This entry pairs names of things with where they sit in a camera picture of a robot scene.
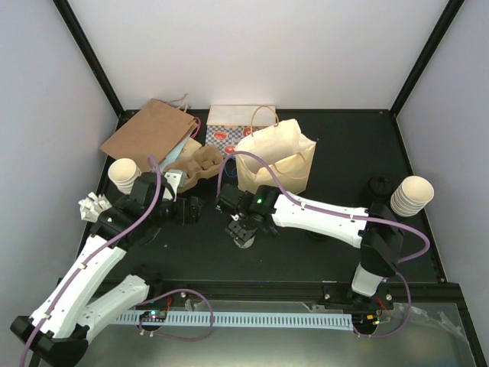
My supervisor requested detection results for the left white cup stack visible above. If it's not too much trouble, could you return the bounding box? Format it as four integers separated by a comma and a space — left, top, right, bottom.
108, 158, 141, 194

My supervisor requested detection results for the purple cable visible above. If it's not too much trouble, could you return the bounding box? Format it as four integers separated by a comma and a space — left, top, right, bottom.
18, 154, 215, 367
216, 151, 431, 339

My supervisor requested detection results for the blue checkered bakery bag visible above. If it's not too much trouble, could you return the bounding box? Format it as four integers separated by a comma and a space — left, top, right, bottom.
206, 105, 277, 157

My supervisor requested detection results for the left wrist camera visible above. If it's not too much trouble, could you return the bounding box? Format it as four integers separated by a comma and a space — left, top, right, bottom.
163, 170, 187, 201

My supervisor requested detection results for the right black frame post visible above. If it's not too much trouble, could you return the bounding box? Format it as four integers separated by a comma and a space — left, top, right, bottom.
390, 0, 465, 118

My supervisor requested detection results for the brown kraft paper bag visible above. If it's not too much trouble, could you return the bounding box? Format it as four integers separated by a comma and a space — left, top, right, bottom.
100, 99, 197, 172

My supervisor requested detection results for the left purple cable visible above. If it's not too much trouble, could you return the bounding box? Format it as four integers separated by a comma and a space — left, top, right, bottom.
18, 154, 215, 367

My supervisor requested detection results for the black frame post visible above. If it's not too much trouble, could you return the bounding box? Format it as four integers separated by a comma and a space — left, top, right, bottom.
390, 0, 465, 118
53, 0, 125, 117

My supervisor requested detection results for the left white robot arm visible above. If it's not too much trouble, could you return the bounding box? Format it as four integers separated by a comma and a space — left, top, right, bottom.
11, 171, 202, 366

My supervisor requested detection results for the light blue paper bag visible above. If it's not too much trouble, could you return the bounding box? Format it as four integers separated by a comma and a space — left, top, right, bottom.
160, 137, 202, 172

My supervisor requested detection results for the left black frame post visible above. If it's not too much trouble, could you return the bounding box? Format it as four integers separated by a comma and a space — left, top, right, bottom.
53, 0, 125, 117

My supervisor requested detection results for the cream paper bag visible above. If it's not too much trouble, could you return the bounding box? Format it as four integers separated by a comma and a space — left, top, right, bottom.
235, 107, 316, 194

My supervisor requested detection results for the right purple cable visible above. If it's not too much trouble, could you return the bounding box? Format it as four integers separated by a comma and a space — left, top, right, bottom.
216, 151, 431, 339

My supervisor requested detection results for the white cup stack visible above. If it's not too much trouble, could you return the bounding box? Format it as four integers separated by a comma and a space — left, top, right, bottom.
390, 176, 435, 217
108, 158, 141, 194

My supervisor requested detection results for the light blue cable duct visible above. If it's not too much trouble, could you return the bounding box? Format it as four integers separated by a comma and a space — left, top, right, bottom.
112, 310, 353, 331

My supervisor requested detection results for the small green circuit board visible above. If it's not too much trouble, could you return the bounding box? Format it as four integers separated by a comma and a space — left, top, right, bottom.
139, 310, 167, 323

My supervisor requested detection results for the crumpled white paper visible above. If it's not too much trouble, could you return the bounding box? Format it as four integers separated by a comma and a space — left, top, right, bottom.
78, 192, 112, 223

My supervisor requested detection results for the right white cup stack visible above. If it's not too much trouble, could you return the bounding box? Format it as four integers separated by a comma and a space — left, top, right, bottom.
390, 176, 435, 217

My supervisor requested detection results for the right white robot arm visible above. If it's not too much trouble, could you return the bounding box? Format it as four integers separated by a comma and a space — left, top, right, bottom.
215, 184, 405, 308

